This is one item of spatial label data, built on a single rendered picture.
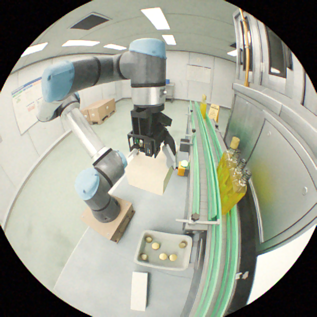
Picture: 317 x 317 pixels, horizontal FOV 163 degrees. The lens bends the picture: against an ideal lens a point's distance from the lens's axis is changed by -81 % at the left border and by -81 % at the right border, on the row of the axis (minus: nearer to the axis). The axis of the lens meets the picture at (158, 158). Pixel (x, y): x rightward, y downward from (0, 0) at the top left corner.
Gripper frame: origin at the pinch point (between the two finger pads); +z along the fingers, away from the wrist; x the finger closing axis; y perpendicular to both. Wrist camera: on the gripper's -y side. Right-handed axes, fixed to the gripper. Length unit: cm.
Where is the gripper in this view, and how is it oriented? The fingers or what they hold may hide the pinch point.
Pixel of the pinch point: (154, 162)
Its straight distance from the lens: 39.9
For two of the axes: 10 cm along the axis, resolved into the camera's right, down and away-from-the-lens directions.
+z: 0.0, 7.5, 6.6
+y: -3.6, 6.2, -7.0
